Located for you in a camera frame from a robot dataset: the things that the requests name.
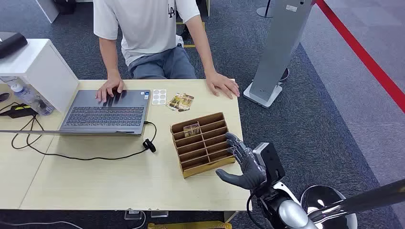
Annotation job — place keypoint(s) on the black tripod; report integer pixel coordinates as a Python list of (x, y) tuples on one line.
[(186, 33)]

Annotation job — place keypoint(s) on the yellow flat object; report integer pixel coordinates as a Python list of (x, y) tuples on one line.
[(189, 225)]

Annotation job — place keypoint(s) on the person's right forearm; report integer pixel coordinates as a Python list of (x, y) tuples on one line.
[(109, 60)]

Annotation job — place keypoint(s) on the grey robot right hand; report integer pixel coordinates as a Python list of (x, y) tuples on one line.
[(250, 173)]

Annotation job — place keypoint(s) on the person's left forearm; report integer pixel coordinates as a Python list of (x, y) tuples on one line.
[(202, 47)]

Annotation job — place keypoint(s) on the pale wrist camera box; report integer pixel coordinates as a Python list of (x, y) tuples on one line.
[(272, 161)]

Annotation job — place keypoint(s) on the white round sticker sheet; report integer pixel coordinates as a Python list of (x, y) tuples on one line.
[(159, 97)]

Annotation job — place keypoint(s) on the grey kiosk stand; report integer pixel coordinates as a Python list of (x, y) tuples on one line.
[(278, 47)]

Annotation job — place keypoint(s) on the person's right hand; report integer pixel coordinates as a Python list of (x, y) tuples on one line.
[(109, 87)]

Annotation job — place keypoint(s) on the white furniture panel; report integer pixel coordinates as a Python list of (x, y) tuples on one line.
[(47, 9)]

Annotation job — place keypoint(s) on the white box cabinet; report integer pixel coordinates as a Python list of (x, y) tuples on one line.
[(47, 72)]

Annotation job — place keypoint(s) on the clear plastic water bottle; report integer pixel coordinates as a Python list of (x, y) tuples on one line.
[(31, 98)]

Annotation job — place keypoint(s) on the red barrier strip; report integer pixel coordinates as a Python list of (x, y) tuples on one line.
[(364, 57)]

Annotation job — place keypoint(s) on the wooden slotted card rack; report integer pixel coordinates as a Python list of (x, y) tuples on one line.
[(202, 148)]

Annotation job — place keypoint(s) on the stanchion with flat round base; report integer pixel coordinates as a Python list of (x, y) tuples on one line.
[(264, 12)]

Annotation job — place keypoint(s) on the clear acrylic bracket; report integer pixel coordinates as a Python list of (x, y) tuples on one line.
[(133, 215), (159, 214)]

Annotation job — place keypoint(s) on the grey laptop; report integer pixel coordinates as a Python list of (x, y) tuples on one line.
[(104, 118)]

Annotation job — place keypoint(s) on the black round object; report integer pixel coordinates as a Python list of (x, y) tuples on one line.
[(4, 96)]

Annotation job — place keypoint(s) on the black power adapter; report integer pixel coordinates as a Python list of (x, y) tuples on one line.
[(19, 111)]

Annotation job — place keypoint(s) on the black flat device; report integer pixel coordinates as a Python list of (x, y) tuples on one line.
[(11, 44)]

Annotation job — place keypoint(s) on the person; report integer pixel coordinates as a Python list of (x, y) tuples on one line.
[(142, 25)]

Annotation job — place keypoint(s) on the dark round base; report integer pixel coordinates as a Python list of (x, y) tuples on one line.
[(284, 75)]

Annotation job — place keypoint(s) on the person's left hand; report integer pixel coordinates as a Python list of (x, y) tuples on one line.
[(221, 83)]

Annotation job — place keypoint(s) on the wooden table leg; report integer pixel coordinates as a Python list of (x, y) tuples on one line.
[(230, 216)]

